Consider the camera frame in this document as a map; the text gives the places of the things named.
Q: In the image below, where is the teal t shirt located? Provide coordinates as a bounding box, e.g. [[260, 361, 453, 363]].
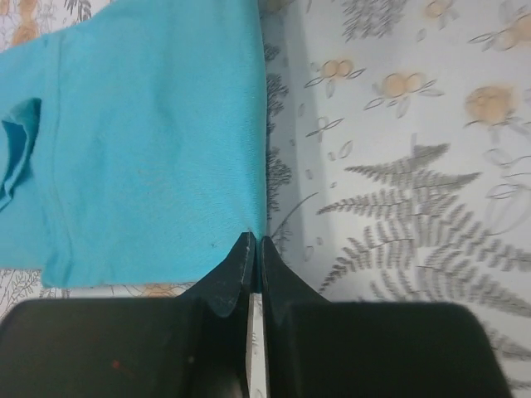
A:
[[1, 1, 266, 288]]

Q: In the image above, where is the floral patterned table mat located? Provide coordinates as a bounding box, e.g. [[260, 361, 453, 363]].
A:
[[1, 1, 530, 397]]

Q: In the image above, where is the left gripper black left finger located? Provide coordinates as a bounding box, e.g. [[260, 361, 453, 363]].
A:
[[1, 233, 254, 397]]

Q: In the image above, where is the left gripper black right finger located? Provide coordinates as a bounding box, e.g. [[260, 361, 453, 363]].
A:
[[261, 238, 510, 397]]

